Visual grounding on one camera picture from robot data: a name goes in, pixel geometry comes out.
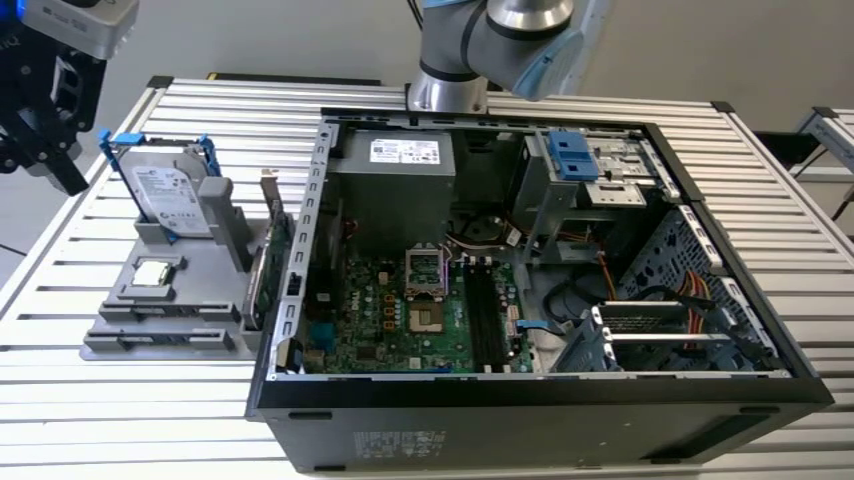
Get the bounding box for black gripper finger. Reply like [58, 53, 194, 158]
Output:
[49, 54, 108, 196]
[0, 102, 81, 197]

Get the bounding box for orange yellow flat wires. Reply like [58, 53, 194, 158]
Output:
[676, 269, 715, 346]

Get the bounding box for green graphics card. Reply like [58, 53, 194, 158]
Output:
[238, 167, 299, 334]

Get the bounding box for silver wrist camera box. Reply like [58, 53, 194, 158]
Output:
[22, 0, 140, 61]

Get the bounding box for black cable with blue plug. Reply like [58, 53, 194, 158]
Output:
[516, 277, 599, 337]

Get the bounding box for blue plastic drive latch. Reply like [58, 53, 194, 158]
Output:
[544, 130, 595, 181]

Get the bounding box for power supply wire bundle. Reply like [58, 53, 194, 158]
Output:
[443, 209, 535, 261]

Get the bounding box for black RAM slot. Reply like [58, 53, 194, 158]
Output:
[475, 255, 505, 374]
[459, 255, 487, 374]
[467, 255, 496, 374]

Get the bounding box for hard disk in blue carrier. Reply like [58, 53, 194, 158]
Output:
[97, 130, 221, 246]

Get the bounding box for black open PC case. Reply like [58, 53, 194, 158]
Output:
[244, 107, 836, 474]

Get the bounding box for grey plastic parts rack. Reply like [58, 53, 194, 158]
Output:
[78, 177, 295, 362]

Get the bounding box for silver CPU chip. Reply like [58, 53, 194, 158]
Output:
[129, 260, 176, 287]

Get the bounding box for CPU socket with gold pins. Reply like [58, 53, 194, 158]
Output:
[407, 298, 447, 335]

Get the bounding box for silver socket cover frame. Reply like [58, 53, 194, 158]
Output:
[404, 243, 448, 296]

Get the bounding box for perforated metal disk cage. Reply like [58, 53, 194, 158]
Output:
[552, 203, 792, 374]

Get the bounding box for grey power supply unit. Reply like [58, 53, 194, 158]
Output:
[329, 128, 459, 251]

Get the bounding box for green Dell motherboard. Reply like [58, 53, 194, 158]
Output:
[303, 247, 535, 375]

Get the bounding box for round black fan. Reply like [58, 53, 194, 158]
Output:
[459, 212, 512, 249]

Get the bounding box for thin socket locking lever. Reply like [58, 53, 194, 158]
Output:
[439, 247, 463, 300]

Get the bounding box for black data cable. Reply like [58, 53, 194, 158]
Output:
[623, 284, 720, 310]

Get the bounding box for metal slat side table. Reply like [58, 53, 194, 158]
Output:
[790, 105, 854, 182]

